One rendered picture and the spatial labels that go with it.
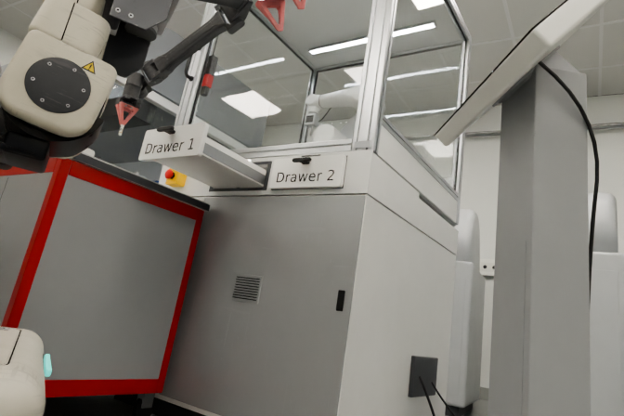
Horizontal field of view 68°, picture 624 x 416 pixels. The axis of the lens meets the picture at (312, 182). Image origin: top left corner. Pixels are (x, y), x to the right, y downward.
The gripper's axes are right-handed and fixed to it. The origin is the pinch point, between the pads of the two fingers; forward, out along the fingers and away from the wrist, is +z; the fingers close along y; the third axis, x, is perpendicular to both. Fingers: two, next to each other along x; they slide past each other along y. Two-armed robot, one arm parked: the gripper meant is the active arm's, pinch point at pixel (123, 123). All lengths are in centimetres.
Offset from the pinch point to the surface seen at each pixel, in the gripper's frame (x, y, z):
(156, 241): -16.4, -17.0, 40.4
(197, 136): -10.1, -42.1, 8.4
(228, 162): -24.5, -39.1, 12.0
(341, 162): -49, -66, 6
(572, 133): -50, -134, 8
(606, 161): -389, -42, -112
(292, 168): -45, -47, 8
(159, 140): -5.6, -24.6, 8.8
